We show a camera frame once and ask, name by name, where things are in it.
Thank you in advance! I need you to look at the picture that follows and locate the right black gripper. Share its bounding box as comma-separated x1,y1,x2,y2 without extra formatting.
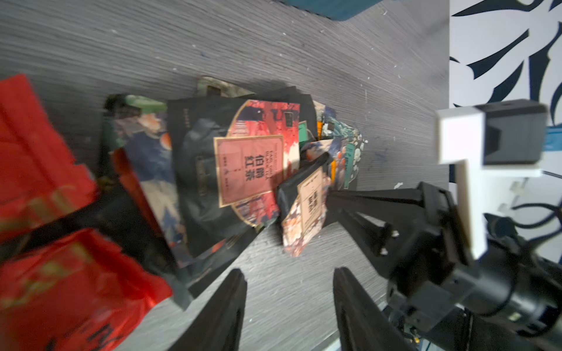
326,182,479,332

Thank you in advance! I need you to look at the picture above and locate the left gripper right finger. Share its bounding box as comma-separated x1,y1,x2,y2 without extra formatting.
333,267,413,351

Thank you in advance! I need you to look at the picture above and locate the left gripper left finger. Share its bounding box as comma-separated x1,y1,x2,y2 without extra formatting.
169,269,247,351

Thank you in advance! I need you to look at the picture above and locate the beige label floral tea bag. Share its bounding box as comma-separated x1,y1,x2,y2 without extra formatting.
277,152,332,257

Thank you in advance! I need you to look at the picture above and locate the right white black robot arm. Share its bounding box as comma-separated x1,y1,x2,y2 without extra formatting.
326,182,561,350

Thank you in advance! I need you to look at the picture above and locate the lower red tea bag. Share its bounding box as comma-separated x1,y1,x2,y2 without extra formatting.
1,229,172,350

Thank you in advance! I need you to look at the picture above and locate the dark red floral tea bag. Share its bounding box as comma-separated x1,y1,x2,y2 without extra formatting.
168,92,316,256

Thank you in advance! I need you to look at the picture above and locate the teal plastic storage box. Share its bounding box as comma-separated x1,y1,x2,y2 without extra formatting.
280,0,381,21

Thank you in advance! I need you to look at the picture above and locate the black tea bag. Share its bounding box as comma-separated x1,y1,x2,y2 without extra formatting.
104,94,194,268

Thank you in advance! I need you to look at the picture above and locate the upper red tea bag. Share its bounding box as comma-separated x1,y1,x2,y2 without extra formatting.
1,75,99,242

